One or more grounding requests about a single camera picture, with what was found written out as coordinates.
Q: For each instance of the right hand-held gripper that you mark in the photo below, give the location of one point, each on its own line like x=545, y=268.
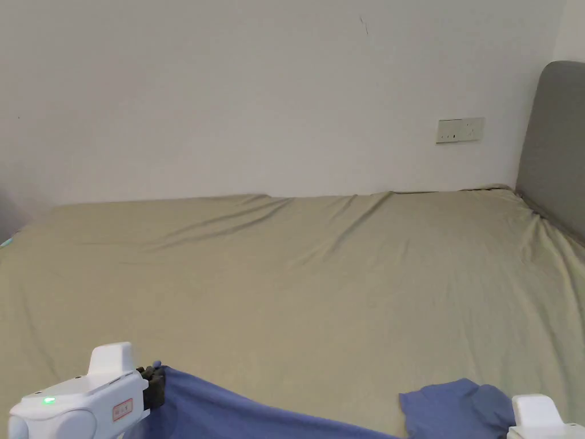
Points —
x=537, y=418

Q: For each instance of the bed with beige sheet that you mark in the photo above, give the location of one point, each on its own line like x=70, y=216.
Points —
x=292, y=283

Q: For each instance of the grey padded headboard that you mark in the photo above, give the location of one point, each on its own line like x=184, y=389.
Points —
x=553, y=151

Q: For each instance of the blue shirt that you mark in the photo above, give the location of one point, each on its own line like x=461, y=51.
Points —
x=274, y=420

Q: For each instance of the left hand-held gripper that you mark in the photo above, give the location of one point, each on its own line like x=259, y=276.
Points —
x=87, y=398

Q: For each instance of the white wall socket plate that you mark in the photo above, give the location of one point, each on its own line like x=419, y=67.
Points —
x=460, y=131

